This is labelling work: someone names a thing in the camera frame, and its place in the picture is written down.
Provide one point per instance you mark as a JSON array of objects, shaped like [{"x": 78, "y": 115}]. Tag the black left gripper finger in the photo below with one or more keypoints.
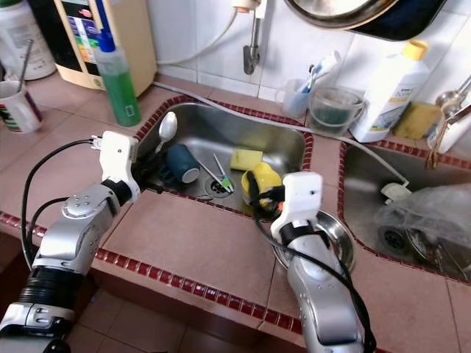
[
  {"x": 146, "y": 150},
  {"x": 159, "y": 168}
]

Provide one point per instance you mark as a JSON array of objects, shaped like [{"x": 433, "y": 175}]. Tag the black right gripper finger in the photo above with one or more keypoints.
[{"x": 256, "y": 195}]

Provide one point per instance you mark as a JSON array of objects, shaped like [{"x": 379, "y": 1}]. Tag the yellow plastic bowl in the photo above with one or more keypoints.
[{"x": 268, "y": 176}]

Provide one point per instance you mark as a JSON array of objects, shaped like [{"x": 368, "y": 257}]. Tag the blue plastic mug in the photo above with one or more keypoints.
[{"x": 184, "y": 163}]

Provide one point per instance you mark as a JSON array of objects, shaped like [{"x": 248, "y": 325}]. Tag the stainless steel bowl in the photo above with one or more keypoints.
[{"x": 338, "y": 235}]

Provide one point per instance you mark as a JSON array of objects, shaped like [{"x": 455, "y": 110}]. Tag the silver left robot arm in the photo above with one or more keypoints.
[{"x": 77, "y": 228}]

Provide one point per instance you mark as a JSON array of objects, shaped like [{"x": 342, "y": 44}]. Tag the yellow dish sponge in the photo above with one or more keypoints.
[{"x": 246, "y": 159}]

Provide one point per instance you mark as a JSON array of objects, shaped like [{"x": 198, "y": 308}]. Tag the thin white plastic stick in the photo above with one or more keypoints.
[{"x": 210, "y": 171}]

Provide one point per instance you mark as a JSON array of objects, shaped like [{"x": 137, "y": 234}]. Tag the stainless steel sink basin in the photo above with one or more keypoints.
[
  {"x": 368, "y": 176},
  {"x": 206, "y": 125}
]

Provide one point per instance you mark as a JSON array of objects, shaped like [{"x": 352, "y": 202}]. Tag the green soap bottle blue cap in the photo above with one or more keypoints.
[{"x": 120, "y": 92}]

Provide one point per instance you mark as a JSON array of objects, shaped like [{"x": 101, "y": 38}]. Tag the beige water ioniser appliance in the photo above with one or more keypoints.
[{"x": 77, "y": 44}]

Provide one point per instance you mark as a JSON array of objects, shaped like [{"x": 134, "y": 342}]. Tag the white printed mug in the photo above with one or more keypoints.
[{"x": 20, "y": 109}]

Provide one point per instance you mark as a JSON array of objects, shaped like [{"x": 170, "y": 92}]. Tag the blue white toothbrush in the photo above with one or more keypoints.
[{"x": 324, "y": 70}]

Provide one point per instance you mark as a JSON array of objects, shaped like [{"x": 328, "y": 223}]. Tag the thin metal stirring spoon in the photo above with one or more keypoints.
[{"x": 26, "y": 62}]

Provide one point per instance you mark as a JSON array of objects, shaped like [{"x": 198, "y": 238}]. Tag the clear plastic bag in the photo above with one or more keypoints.
[{"x": 427, "y": 217}]

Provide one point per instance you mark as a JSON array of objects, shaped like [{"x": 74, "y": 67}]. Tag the white detergent bottle yellow cap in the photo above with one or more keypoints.
[{"x": 390, "y": 92}]

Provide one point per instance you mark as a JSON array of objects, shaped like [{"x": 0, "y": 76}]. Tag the white plastic jar green lid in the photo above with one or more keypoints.
[{"x": 26, "y": 40}]

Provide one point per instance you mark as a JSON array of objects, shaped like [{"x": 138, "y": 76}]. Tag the yellow scouring pad block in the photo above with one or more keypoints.
[{"x": 416, "y": 121}]

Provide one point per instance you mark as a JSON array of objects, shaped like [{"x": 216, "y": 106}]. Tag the hanging steel wok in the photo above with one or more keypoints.
[{"x": 353, "y": 11}]

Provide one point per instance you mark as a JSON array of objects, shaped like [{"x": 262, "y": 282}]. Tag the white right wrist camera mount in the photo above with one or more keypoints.
[{"x": 300, "y": 198}]

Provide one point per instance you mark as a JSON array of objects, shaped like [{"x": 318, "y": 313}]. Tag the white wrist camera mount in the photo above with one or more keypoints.
[
  {"x": 119, "y": 158},
  {"x": 300, "y": 198}
]

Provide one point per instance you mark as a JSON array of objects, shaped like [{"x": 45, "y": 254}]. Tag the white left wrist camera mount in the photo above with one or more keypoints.
[{"x": 119, "y": 158}]

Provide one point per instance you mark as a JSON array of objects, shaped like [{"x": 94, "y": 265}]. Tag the steel wall tap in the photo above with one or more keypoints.
[{"x": 252, "y": 55}]

